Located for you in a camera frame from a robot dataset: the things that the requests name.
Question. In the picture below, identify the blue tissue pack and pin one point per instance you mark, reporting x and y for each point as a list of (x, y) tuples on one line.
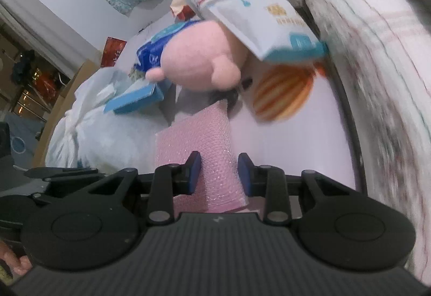
[(151, 53)]

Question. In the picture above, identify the white blue pouch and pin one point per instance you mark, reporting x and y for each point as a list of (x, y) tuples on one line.
[(266, 27)]

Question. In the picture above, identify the blue white carton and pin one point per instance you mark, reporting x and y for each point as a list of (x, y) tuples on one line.
[(134, 99)]

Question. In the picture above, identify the red packet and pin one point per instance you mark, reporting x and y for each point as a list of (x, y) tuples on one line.
[(112, 52)]

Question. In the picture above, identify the white plaid blanket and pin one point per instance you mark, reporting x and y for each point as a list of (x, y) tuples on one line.
[(370, 47)]

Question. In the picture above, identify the orange red bag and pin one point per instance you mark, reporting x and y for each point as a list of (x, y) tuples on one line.
[(43, 82)]

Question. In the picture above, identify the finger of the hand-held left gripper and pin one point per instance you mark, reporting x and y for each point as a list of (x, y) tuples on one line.
[(64, 173)]

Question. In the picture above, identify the strawberry yogurt cup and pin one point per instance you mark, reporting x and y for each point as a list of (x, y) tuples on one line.
[(202, 1)]

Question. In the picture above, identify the cardboard box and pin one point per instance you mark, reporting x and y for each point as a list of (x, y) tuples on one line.
[(60, 104)]

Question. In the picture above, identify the dark hanging garment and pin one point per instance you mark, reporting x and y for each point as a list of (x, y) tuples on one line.
[(23, 65)]

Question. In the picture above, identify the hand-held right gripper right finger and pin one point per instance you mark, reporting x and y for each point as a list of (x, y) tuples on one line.
[(243, 175)]

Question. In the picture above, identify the blue floor mat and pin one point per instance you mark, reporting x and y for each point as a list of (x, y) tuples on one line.
[(25, 138)]

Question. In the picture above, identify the person's left hand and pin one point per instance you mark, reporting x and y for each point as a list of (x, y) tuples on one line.
[(21, 262)]

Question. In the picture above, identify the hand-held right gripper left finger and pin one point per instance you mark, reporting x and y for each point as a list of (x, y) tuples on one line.
[(194, 171)]

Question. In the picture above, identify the white plastic bag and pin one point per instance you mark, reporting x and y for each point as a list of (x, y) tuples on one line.
[(101, 138)]

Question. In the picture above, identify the pink bubble wrap bag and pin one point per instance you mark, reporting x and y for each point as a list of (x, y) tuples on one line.
[(198, 138)]

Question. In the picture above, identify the pink plush toy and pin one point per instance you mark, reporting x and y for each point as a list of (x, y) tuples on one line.
[(195, 57)]

